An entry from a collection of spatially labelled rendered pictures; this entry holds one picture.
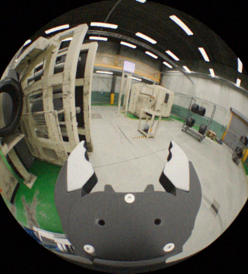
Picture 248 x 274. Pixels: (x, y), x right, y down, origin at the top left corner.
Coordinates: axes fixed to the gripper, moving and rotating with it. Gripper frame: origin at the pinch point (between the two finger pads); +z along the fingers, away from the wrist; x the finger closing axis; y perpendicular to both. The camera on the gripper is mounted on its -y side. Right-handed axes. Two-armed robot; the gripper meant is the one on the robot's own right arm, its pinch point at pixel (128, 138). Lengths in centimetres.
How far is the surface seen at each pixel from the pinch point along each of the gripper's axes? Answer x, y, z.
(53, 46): -64, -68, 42
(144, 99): 90, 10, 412
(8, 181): -176, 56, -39
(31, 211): -126, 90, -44
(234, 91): 1009, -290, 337
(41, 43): -73, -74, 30
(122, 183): -5, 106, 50
